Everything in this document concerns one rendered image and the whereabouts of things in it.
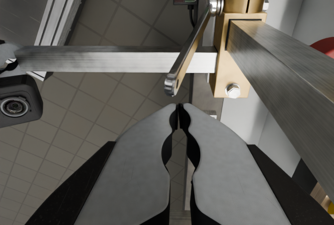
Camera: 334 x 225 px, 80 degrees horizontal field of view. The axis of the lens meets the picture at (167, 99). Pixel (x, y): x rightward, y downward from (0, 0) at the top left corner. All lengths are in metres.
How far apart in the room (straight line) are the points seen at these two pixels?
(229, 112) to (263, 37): 0.46
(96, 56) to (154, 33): 0.88
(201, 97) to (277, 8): 0.26
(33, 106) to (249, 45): 0.22
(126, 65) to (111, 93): 1.07
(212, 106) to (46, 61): 0.37
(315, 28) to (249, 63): 0.34
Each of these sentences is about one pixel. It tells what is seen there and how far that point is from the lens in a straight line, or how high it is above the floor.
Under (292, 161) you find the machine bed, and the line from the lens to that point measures 0.58.
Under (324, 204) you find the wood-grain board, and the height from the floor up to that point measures 0.90.
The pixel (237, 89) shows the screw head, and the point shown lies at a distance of 0.29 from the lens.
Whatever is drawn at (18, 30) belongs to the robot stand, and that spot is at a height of 0.21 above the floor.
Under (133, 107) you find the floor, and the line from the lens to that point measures 1.38.
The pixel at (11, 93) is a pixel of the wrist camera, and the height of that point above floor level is 0.96.
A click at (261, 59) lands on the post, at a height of 0.98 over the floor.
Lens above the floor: 1.12
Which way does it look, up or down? 58 degrees down
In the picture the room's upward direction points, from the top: 176 degrees counter-clockwise
